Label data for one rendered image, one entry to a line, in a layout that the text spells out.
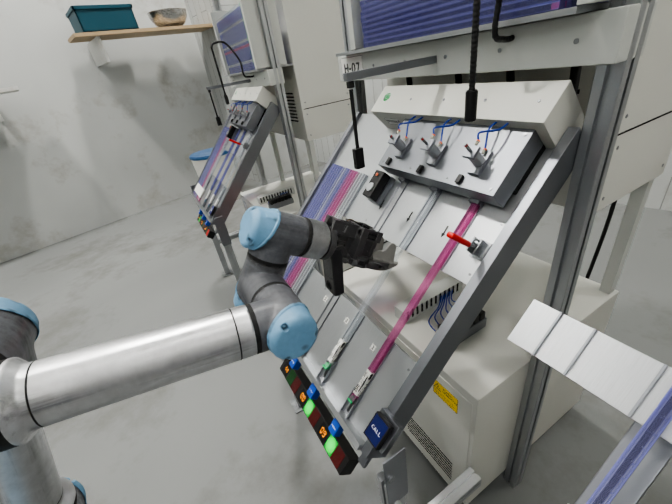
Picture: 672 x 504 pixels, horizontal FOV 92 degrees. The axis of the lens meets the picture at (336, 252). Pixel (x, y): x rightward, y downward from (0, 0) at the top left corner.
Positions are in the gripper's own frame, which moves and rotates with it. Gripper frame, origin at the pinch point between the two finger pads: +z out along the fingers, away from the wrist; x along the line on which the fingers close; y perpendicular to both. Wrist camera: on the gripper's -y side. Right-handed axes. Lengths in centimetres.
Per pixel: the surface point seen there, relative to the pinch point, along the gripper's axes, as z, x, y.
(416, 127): 2.4, 11.1, 31.7
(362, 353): -3.6, -6.1, -20.0
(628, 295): 187, 0, 7
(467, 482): 37, -23, -51
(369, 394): -4.7, -13.3, -24.8
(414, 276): 44, 27, -11
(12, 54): -152, 436, 15
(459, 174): -0.4, -8.6, 23.0
